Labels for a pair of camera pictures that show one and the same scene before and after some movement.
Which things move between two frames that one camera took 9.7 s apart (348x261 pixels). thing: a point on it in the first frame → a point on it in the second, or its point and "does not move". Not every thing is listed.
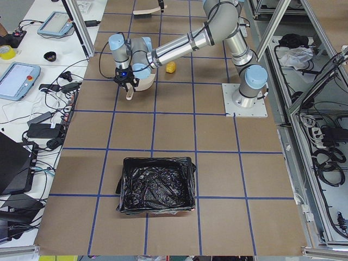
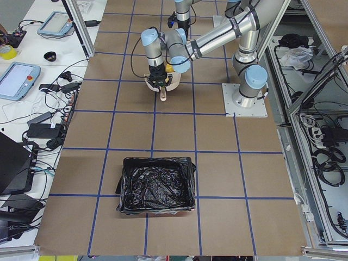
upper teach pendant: (56, 24) does not move
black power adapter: (92, 23) does not move
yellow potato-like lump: (170, 67) does not move
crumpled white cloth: (295, 57) does not move
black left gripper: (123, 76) → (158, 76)
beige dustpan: (144, 84) → (173, 84)
